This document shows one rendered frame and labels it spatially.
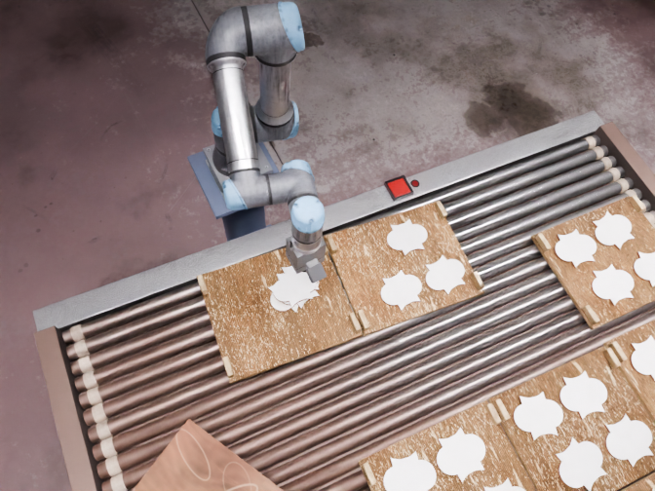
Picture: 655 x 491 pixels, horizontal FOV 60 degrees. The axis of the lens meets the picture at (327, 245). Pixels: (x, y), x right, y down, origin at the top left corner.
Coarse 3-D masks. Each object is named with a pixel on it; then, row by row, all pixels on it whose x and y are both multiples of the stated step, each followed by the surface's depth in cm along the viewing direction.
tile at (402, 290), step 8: (400, 272) 178; (384, 280) 177; (392, 280) 177; (400, 280) 177; (408, 280) 177; (416, 280) 177; (384, 288) 175; (392, 288) 176; (400, 288) 176; (408, 288) 176; (416, 288) 176; (384, 296) 174; (392, 296) 174; (400, 296) 175; (408, 296) 175; (416, 296) 175; (392, 304) 173; (400, 304) 174
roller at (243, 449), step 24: (552, 312) 178; (480, 336) 174; (504, 336) 174; (432, 360) 169; (456, 360) 171; (384, 384) 165; (336, 408) 161; (264, 432) 158; (288, 432) 158; (240, 456) 155
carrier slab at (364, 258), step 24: (408, 216) 188; (432, 216) 189; (336, 240) 183; (360, 240) 183; (384, 240) 184; (432, 240) 185; (456, 240) 185; (336, 264) 179; (360, 264) 179; (384, 264) 180; (408, 264) 181; (360, 288) 176; (456, 288) 178; (384, 312) 173; (408, 312) 173
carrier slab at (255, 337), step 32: (224, 288) 173; (256, 288) 174; (320, 288) 175; (224, 320) 169; (256, 320) 169; (288, 320) 170; (320, 320) 171; (224, 352) 164; (256, 352) 165; (288, 352) 166
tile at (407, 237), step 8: (408, 224) 186; (416, 224) 186; (392, 232) 184; (400, 232) 184; (408, 232) 185; (416, 232) 185; (424, 232) 185; (392, 240) 183; (400, 240) 183; (408, 240) 183; (416, 240) 184; (424, 240) 184; (392, 248) 182; (400, 248) 182; (408, 248) 182; (416, 248) 182
